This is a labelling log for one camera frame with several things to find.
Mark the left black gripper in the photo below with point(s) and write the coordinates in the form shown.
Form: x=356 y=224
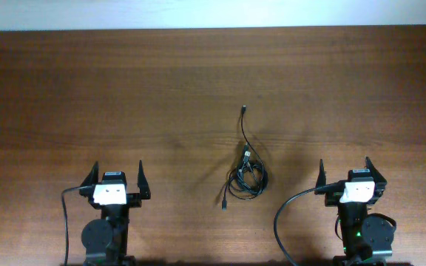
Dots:
x=134 y=198

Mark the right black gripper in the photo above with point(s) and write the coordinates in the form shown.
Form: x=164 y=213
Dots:
x=331 y=198

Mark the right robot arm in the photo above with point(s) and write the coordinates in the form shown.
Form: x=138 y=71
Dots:
x=366 y=238

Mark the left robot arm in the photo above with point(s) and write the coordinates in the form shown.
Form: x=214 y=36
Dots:
x=105 y=239

